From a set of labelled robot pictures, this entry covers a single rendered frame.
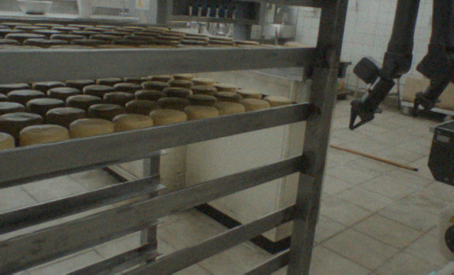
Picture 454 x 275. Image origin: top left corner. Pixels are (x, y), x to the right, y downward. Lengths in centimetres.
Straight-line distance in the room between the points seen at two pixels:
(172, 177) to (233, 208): 42
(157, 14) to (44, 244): 65
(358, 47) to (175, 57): 618
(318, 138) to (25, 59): 47
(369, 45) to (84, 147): 620
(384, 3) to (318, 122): 582
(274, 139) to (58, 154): 159
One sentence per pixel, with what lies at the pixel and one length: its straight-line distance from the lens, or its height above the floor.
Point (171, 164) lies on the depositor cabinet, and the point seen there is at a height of 26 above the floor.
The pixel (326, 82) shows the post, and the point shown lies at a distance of 72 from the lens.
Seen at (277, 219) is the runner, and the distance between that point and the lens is 77.
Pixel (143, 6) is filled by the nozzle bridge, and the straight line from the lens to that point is 241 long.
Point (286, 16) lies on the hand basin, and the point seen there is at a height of 102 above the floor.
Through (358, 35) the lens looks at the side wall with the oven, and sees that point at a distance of 666.
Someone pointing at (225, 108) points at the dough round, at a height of 97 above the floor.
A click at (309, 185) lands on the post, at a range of 77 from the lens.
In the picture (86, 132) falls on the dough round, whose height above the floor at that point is 97.
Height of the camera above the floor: 112
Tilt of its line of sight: 15 degrees down
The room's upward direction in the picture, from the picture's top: 5 degrees clockwise
